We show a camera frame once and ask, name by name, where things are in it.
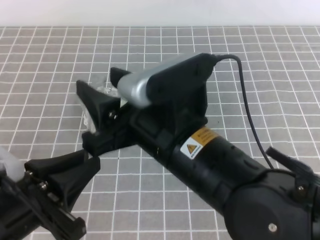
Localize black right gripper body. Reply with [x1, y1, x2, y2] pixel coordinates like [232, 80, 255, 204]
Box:
[82, 99, 217, 165]

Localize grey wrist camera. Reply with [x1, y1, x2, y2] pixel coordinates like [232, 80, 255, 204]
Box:
[116, 53, 217, 109]

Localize grey grid tablecloth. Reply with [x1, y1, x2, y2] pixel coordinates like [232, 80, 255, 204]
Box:
[0, 26, 320, 240]

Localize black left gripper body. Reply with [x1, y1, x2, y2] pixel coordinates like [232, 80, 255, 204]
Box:
[0, 171, 87, 240]

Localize white plastic test tube rack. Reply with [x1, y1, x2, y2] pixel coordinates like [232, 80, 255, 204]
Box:
[89, 74, 120, 98]

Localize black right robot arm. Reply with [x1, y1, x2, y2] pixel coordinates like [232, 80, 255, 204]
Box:
[76, 64, 320, 240]

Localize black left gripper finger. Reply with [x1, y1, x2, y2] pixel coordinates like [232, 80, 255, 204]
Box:
[24, 149, 101, 212]

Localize black right camera cable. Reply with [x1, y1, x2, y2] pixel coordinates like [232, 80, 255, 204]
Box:
[212, 54, 276, 171]

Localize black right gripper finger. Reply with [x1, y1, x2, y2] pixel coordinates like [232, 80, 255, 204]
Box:
[76, 80, 125, 135]
[109, 67, 132, 88]

